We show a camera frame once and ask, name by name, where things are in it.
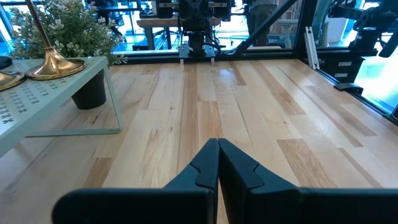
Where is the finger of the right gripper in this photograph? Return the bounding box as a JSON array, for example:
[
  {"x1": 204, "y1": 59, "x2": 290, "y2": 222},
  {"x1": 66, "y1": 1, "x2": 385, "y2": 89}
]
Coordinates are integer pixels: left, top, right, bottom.
[
  {"x1": 154, "y1": 0, "x2": 175, "y2": 19},
  {"x1": 213, "y1": 0, "x2": 233, "y2": 19}
]

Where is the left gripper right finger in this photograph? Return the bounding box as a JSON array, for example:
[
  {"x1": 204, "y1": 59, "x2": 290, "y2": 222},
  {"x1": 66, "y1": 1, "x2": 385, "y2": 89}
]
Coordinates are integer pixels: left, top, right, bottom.
[{"x1": 218, "y1": 138, "x2": 398, "y2": 224}]

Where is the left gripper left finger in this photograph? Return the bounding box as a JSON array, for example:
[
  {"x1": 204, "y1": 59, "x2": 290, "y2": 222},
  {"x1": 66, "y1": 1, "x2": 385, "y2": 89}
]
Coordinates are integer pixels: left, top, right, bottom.
[{"x1": 51, "y1": 138, "x2": 220, "y2": 224}]

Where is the short gold candlestick holder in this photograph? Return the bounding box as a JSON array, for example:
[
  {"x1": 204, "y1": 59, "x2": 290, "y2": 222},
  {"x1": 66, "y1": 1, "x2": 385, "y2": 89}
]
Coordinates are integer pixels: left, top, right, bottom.
[{"x1": 24, "y1": 0, "x2": 87, "y2": 82}]

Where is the black candlestick holder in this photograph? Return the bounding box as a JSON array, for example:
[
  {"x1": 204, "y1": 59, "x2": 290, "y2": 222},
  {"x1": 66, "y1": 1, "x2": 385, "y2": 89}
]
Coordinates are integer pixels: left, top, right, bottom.
[{"x1": 0, "y1": 55, "x2": 13, "y2": 71}]

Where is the tall gold candlestick holder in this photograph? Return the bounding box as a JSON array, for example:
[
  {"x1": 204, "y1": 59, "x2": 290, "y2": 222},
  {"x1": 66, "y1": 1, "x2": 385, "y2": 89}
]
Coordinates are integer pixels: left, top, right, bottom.
[{"x1": 0, "y1": 70, "x2": 27, "y2": 92}]

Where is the light wooden workbench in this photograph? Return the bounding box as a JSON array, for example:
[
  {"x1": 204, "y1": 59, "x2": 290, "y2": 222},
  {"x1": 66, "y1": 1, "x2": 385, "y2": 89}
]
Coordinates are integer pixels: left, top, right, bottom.
[{"x1": 136, "y1": 17, "x2": 221, "y2": 50}]

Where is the person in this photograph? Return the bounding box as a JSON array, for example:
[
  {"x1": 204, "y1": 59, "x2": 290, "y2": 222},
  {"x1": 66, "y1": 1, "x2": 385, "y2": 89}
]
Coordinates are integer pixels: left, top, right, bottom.
[{"x1": 245, "y1": 0, "x2": 279, "y2": 47}]

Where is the potted plant with white flowers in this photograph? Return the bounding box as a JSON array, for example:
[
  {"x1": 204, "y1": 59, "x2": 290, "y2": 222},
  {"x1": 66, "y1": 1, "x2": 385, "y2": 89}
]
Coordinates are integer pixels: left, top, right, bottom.
[{"x1": 9, "y1": 0, "x2": 128, "y2": 110}]

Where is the black table clamp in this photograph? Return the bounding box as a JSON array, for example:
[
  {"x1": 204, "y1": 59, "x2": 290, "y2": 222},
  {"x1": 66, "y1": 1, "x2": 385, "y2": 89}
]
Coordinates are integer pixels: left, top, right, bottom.
[{"x1": 334, "y1": 82, "x2": 364, "y2": 96}]

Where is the black box with white labels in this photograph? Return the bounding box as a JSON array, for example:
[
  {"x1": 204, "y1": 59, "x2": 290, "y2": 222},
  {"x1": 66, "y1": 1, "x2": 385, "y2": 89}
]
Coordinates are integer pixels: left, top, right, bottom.
[{"x1": 320, "y1": 55, "x2": 365, "y2": 84}]

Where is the mint green perforated shelf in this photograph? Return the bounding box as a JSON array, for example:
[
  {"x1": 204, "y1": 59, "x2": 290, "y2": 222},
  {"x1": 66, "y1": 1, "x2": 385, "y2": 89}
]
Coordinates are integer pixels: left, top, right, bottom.
[{"x1": 0, "y1": 55, "x2": 124, "y2": 158}]

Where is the black aluminium table frame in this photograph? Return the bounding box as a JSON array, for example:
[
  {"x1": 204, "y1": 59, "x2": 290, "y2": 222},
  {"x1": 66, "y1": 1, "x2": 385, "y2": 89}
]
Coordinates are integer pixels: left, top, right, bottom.
[{"x1": 110, "y1": 0, "x2": 398, "y2": 126}]

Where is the white metal bracket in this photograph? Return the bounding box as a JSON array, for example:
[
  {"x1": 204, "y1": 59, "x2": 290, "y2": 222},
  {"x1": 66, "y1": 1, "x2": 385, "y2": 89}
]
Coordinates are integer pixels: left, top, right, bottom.
[{"x1": 303, "y1": 26, "x2": 320, "y2": 71}]

